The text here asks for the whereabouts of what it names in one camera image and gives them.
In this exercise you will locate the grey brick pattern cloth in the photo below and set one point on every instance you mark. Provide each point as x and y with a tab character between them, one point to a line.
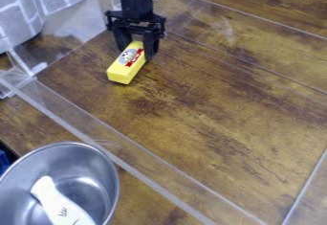
21	19

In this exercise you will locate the clear acrylic barrier wall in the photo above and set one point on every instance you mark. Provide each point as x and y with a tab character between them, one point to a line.
217	131

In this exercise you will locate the yellow butter block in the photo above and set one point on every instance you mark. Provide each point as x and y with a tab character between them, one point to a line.
126	64

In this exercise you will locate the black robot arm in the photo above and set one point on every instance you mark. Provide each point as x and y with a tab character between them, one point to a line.
136	19

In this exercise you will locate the silver metal bowl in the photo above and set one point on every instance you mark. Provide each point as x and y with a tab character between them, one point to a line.
82	174

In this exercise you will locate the white toy fish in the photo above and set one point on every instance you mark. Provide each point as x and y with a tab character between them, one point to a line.
60	209

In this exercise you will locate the blue object at edge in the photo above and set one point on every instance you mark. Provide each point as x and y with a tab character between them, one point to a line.
4	162

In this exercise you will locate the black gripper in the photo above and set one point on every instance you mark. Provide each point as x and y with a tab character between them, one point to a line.
136	19

